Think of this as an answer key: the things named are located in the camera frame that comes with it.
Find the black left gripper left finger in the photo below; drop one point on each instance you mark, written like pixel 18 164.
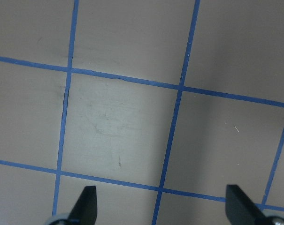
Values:
pixel 85 209

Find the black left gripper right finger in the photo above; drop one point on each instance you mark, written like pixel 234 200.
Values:
pixel 240 210

